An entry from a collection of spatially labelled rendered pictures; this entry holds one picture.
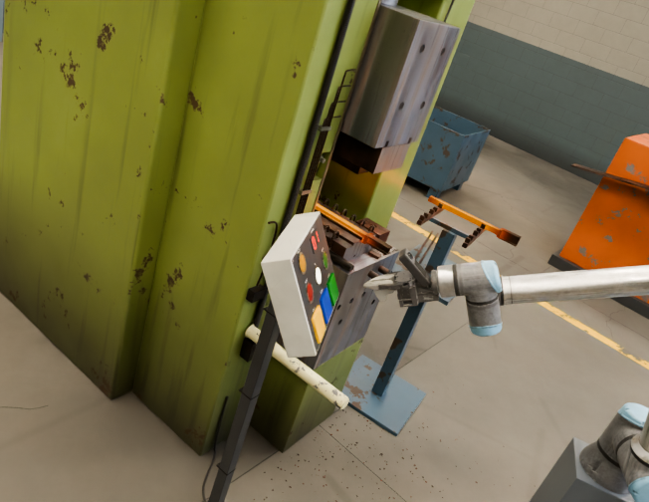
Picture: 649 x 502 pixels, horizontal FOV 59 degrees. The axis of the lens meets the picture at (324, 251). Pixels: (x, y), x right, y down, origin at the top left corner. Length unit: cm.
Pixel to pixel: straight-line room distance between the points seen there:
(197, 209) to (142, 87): 43
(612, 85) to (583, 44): 74
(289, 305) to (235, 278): 54
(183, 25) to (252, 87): 29
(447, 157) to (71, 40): 416
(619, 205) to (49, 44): 444
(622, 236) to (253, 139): 415
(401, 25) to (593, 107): 790
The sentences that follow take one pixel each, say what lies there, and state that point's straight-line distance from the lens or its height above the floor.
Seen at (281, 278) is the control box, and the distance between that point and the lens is 142.
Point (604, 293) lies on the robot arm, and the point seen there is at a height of 125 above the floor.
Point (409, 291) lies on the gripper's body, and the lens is 165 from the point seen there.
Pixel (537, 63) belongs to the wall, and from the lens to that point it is 988.
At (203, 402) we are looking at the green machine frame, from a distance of 231.
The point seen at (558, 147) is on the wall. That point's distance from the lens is 974.
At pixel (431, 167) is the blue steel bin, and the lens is 587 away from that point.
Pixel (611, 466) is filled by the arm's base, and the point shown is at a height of 67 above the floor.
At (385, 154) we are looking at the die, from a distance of 194.
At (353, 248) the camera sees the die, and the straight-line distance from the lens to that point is 209.
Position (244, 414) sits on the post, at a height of 53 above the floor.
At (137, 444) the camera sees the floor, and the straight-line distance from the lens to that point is 249.
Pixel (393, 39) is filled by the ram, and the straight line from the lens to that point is 183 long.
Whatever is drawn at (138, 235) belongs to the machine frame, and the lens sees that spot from 214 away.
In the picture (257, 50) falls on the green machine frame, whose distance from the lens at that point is 178.
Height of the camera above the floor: 186
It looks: 27 degrees down
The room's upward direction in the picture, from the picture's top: 19 degrees clockwise
